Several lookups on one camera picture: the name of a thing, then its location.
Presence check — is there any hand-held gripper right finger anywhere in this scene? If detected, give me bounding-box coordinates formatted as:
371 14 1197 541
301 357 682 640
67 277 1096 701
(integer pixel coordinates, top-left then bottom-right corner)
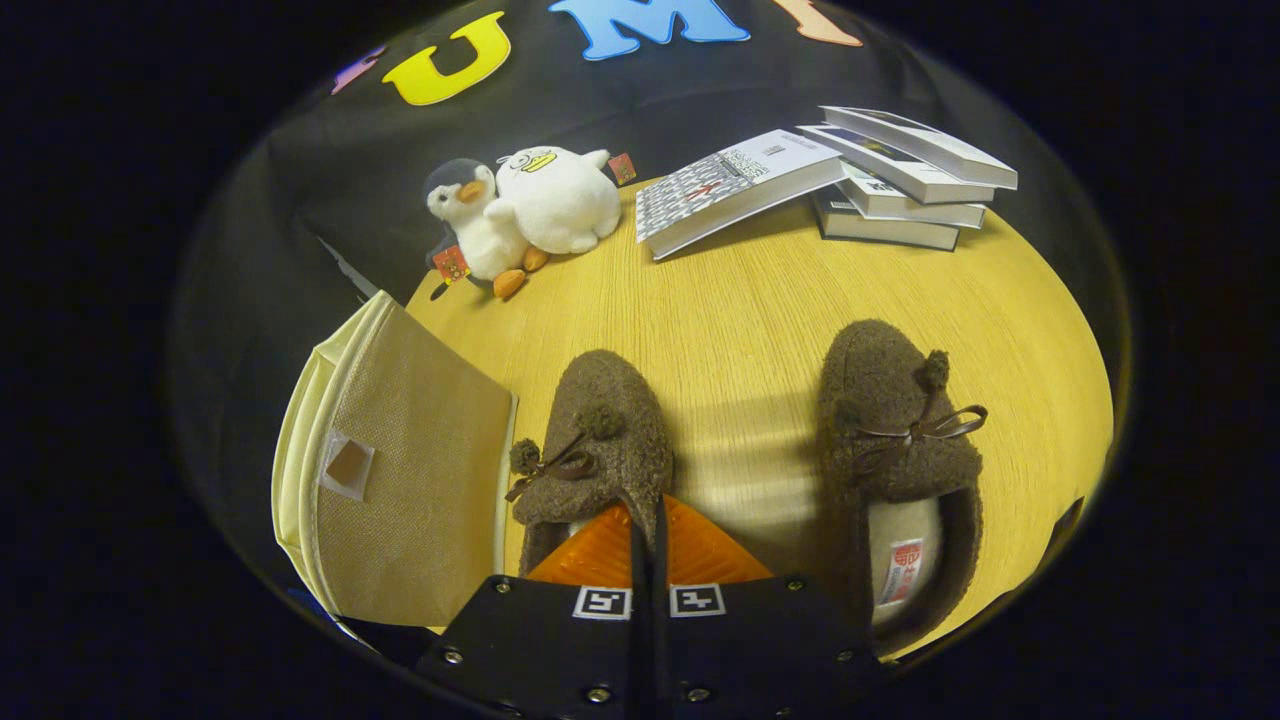
650 493 886 720

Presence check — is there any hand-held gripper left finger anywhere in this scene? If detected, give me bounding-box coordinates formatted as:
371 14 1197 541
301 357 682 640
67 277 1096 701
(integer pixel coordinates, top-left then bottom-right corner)
415 497 651 720

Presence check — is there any brown fuzzy slipper shoe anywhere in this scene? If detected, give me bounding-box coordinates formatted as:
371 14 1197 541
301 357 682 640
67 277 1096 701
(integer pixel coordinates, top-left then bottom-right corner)
505 349 674 579
817 319 989 656

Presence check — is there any beige fabric storage box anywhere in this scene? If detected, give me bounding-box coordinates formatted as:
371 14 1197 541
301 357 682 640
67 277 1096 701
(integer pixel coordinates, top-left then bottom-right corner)
272 290 519 629

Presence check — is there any grey white penguin plush toy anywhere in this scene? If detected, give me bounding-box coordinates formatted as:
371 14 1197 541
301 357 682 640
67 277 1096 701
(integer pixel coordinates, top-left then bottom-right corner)
423 158 551 301

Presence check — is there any white duck plush toy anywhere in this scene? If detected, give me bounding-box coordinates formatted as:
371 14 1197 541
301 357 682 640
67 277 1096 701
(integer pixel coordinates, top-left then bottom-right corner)
490 146 638 255

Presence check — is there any patterned cover white book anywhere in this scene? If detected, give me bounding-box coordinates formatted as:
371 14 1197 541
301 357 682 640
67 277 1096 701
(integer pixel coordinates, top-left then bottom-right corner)
636 129 849 261

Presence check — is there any thick white book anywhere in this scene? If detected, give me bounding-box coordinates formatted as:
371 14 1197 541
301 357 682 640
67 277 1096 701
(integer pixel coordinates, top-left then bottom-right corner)
840 165 988 229

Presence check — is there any white book blue cover photo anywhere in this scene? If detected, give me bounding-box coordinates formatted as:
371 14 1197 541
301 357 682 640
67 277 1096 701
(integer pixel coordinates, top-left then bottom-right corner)
797 123 996 206

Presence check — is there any black backdrop cloth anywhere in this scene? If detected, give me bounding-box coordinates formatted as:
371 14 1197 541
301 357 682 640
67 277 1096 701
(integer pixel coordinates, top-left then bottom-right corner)
170 0 1131 601

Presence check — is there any white book dark cover photo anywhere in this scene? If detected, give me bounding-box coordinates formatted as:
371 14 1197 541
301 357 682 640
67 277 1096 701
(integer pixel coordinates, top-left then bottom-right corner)
820 106 1019 191

